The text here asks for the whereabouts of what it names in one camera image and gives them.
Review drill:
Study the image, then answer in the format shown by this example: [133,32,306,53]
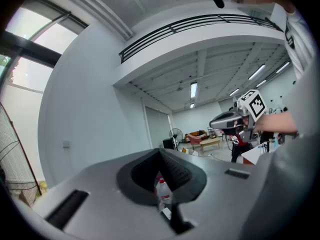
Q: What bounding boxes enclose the white table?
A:
[241,145,270,165]

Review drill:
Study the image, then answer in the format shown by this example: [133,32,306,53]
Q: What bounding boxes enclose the person's white shirt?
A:
[249,2,320,240]

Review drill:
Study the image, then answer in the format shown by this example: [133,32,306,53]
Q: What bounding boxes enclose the white ceiling pipe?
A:
[53,0,135,41]

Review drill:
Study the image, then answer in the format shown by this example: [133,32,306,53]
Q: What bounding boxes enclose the wooden coffee table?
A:
[199,137,223,153]

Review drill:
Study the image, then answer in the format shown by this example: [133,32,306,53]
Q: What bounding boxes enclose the large black-framed window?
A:
[0,0,90,105]

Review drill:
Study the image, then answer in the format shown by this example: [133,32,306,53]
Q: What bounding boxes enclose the grey roller shutter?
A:
[143,105,173,149]

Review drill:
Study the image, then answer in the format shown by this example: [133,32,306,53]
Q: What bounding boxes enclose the group of ceiling tube lights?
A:
[189,61,291,109]

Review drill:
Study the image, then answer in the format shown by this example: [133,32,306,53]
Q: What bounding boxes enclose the white plastic bags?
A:
[155,175,174,211]

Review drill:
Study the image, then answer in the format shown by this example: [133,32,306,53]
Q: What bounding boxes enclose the black balcony railing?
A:
[118,13,286,65]

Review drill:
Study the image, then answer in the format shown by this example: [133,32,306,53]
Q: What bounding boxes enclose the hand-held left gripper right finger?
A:
[159,148,261,240]

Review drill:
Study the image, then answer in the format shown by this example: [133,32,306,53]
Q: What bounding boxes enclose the person's right forearm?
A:
[253,111,300,136]

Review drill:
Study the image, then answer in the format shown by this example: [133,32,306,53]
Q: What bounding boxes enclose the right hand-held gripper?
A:
[209,88,268,143]

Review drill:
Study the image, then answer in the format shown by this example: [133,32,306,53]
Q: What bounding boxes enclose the pink armchair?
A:
[187,133,203,150]

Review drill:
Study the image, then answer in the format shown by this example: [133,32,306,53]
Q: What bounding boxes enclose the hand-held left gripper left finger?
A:
[32,148,177,240]

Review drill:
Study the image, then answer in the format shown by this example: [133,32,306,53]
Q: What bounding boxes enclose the orange sofa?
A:
[184,130,208,143]

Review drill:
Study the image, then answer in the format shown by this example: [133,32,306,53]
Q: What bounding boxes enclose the black speaker box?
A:
[162,138,175,150]

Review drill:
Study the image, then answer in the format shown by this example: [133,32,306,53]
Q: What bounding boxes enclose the black standing fan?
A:
[169,127,184,151]
[0,101,43,202]

